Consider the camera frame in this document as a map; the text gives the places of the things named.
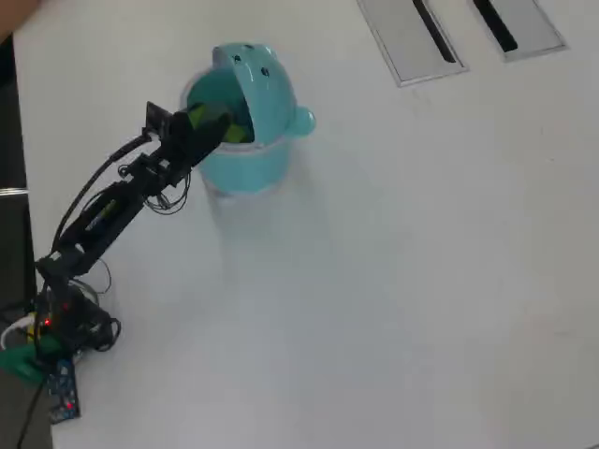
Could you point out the blue circuit board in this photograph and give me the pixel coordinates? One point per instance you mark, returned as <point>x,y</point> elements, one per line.
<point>63,388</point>

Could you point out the dark furniture panel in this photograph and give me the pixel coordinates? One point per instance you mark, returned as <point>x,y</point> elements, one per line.
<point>9,140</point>

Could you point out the yellow connector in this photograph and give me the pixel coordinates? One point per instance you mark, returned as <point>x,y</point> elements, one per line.
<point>33,331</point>

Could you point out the small wrist camera board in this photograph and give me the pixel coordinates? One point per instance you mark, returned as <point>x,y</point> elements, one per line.
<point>156,118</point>

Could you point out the teal plastic bin with lid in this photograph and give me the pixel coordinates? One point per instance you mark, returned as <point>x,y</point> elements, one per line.
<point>252,159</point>

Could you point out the green table clamp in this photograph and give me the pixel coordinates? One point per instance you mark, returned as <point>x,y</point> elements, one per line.
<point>16,362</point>

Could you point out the person forearm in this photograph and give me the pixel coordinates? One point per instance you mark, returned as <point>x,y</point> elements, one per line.
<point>11,9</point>

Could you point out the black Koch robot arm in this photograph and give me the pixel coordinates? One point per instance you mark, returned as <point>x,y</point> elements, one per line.
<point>103,215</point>

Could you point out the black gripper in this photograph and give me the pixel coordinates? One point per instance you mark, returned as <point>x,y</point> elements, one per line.
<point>185,140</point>

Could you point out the green cube block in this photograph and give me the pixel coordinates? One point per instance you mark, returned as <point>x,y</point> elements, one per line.
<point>238,134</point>

